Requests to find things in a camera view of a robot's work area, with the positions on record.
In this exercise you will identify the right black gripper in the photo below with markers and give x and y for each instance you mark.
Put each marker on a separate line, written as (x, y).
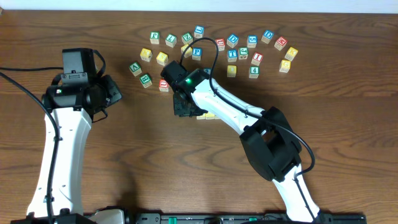
(183, 109)

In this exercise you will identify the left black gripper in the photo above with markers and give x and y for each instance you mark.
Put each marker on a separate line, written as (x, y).
(112, 90)

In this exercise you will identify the yellow O block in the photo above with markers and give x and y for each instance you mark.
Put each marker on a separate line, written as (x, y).
(209, 116)

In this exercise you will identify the yellow C block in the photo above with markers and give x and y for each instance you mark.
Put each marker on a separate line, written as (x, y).
(203, 116)

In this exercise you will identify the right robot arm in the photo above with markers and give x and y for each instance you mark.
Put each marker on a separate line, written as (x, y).
(270, 145)

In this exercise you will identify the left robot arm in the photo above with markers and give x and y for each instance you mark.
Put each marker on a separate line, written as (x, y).
(69, 109)

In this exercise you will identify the red U block bottom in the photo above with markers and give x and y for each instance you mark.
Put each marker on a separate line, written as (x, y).
(163, 85)

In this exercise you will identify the red u block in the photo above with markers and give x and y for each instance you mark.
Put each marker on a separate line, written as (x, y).
(220, 44)
(163, 85)

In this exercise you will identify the green A block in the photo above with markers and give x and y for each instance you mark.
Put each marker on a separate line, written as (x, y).
(135, 69)

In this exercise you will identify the green B block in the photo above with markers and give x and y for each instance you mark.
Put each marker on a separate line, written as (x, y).
(145, 80)

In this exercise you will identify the blue 2 block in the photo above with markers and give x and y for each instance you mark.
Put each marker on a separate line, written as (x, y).
(207, 70)

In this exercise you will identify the yellow S block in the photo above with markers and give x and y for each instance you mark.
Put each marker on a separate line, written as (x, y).
(186, 50)

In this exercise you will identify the yellow X block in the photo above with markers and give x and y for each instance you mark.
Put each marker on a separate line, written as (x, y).
(146, 54)

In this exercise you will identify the yellow block left middle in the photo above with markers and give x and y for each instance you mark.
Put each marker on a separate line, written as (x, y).
(162, 59)

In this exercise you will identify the blue P block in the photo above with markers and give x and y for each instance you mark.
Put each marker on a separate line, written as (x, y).
(197, 53)

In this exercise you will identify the yellow block centre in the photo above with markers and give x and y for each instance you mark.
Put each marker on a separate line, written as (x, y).
(231, 70)

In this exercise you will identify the green L block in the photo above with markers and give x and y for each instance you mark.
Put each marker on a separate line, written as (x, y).
(171, 40)

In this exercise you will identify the green Z block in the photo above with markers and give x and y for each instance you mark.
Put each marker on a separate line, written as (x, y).
(187, 38)

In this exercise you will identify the blue T block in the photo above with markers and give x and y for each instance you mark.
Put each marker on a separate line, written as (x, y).
(232, 55)

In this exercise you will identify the red U block top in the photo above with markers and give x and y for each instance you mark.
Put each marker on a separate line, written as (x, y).
(220, 44)

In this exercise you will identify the blue J block top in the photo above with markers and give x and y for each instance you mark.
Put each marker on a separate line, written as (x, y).
(199, 32)

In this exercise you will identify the green 4 block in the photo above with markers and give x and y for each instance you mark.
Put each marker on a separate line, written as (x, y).
(254, 72)

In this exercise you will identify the green J block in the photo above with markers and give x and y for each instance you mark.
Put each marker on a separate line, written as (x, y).
(243, 53)

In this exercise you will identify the blue D block centre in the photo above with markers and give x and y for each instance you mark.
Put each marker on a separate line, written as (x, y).
(232, 40)

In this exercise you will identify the blue d block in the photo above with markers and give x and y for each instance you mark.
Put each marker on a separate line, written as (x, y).
(232, 40)
(267, 36)

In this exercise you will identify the red I block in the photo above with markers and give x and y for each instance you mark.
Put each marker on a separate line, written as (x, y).
(257, 59)

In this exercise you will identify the blue S block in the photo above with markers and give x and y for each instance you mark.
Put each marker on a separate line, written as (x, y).
(251, 41)

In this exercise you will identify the yellow G block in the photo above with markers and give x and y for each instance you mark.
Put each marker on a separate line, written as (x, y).
(285, 66)

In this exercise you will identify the blue D block right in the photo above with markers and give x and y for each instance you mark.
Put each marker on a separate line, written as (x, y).
(267, 36)

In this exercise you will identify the red M block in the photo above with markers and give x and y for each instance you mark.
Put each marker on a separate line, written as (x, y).
(280, 43)

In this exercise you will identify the yellow K block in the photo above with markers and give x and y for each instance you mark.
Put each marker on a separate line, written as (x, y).
(291, 54)

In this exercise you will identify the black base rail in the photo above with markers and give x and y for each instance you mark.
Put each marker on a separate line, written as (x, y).
(217, 218)

